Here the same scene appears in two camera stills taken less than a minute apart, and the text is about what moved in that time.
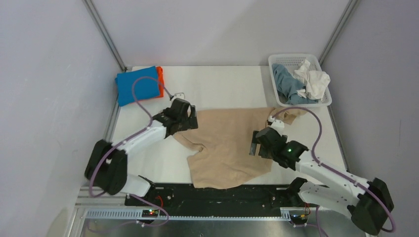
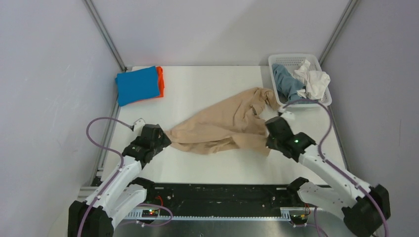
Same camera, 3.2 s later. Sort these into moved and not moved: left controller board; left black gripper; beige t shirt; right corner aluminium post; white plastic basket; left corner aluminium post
Moved: beige t shirt; left black gripper
Not moved: left corner aluminium post; right corner aluminium post; left controller board; white plastic basket
